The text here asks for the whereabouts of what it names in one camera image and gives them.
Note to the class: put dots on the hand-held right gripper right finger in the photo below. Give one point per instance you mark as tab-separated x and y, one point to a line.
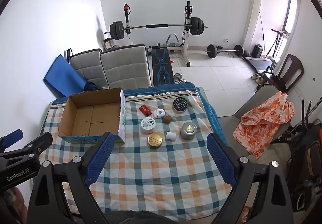
221	161

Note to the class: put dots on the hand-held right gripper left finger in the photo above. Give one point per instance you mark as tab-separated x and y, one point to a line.
100	156

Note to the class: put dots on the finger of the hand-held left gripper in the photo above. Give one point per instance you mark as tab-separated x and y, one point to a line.
37	144
13	137

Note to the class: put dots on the cardboard box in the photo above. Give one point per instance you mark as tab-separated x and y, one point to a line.
88	118

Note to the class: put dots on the small brown ball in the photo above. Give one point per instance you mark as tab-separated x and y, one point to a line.
166	119

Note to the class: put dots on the white earbud case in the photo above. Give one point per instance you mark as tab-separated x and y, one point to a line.
159	113

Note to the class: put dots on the grey upholstered chair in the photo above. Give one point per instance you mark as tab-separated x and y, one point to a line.
231	123

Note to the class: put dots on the silver round tin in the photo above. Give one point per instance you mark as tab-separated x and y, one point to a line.
188	130

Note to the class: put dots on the checked blanket with blue border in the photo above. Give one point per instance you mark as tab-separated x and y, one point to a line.
151	176

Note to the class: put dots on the small white cylinder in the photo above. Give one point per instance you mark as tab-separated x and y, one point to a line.
171	136

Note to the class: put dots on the white round tin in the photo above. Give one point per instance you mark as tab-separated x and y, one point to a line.
148	124

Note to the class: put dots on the gold round tin lid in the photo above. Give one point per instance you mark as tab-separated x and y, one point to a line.
155	140

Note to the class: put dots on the orange floral cloth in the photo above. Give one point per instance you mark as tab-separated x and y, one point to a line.
264	120

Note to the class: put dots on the small red box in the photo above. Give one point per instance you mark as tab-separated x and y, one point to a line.
145	110

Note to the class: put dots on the black round tin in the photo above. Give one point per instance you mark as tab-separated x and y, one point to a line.
180	105

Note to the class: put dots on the dark blue knit cloth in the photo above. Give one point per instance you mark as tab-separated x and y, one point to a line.
91	87

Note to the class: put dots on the blue yoga mat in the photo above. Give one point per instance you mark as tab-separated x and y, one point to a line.
63	75

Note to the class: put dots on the chrome dumbbell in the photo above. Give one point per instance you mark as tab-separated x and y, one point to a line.
177	77
183	81

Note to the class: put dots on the black and tan bag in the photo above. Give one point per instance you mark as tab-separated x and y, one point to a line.
309	158

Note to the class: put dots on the pair of white shoes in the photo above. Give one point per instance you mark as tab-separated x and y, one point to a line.
256	77

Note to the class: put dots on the beige tufted sofa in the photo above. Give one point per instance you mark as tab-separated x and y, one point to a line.
123	68

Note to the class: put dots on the grey tufted cushion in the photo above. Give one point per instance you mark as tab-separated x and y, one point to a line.
85	65

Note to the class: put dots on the black tripod stands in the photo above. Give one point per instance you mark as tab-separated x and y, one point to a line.
305	120

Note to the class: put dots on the treadmill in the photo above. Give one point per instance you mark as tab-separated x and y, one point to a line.
259	63

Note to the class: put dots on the short barbell with black plates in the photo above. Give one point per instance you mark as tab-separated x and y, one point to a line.
212	51

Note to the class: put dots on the small wooden stool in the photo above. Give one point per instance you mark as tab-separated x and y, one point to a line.
108	43

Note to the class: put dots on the dark wooden chair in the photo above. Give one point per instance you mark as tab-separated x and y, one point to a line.
291	70

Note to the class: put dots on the grey arched exercise machine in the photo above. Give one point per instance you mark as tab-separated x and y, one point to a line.
172	42

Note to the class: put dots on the long barbell with black plates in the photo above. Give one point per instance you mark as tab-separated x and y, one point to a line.
156	26

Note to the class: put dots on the white door frame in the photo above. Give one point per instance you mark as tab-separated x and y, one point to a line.
256	0

